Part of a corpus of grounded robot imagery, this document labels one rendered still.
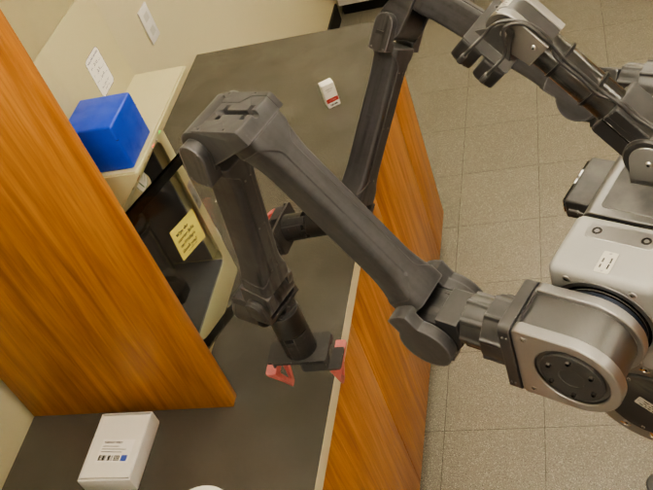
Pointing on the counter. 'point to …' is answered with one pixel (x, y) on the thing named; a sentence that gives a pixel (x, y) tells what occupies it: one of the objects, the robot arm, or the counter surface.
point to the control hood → (142, 94)
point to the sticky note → (188, 234)
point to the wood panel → (82, 275)
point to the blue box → (111, 130)
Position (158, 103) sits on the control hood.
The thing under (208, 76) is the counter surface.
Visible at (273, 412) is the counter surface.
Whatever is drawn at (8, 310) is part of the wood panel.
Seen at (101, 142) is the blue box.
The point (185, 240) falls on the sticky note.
